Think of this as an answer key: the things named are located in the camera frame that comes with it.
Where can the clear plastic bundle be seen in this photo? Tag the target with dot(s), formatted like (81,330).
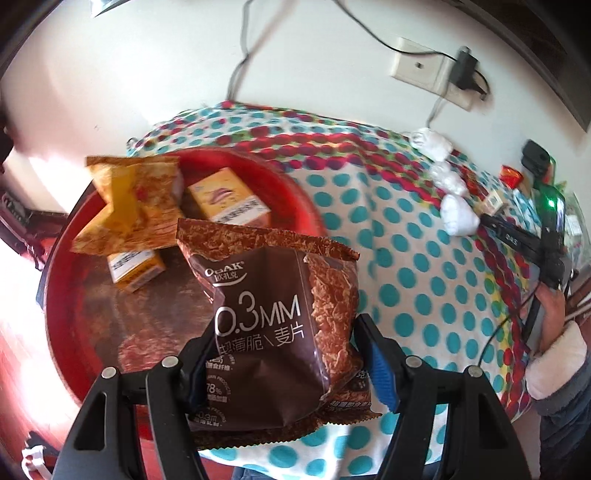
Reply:
(449,180)

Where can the large yellow medicine box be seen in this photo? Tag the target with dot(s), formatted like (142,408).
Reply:
(226,194)

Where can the red snack packet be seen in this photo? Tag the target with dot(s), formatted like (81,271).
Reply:
(510,175)

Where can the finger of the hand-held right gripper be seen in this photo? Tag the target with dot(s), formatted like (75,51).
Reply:
(510,235)

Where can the clear plastic bag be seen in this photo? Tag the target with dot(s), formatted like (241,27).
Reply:
(577,226)

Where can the person's right hand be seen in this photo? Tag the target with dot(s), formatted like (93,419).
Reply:
(556,318)

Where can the polka dot blanket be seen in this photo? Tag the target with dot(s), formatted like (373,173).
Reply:
(415,277)

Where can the red plastic basin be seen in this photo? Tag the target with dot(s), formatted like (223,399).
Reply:
(92,323)

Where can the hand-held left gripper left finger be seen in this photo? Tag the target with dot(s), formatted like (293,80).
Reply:
(196,376)

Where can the white wall socket plate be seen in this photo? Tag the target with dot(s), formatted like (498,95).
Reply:
(415,64)

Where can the narrow yellow box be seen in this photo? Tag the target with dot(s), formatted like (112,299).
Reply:
(134,270)

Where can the black power adapter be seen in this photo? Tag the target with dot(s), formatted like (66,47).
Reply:
(464,69)

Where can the white sock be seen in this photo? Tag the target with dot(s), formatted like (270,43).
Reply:
(458,214)
(429,143)

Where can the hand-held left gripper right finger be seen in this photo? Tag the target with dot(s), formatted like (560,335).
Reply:
(383,374)

